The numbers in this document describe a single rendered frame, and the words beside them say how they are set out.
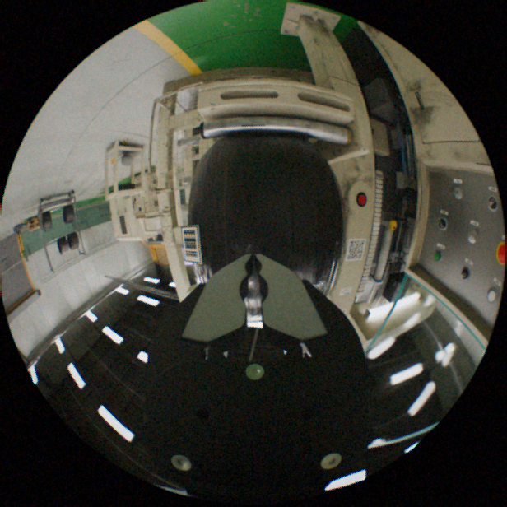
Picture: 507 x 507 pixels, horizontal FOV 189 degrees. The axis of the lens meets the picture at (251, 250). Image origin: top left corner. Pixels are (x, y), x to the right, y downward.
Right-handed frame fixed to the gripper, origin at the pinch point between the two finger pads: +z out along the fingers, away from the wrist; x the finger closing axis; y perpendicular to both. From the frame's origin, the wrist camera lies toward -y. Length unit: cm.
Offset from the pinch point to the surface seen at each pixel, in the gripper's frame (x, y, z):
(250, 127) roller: 0.2, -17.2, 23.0
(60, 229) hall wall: -1040, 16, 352
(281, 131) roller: 6.6, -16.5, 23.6
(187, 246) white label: -10.6, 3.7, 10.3
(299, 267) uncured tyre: 6.7, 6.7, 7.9
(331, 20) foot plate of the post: 42, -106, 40
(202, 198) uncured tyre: -7.3, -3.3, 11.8
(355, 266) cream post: 34.4, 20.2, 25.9
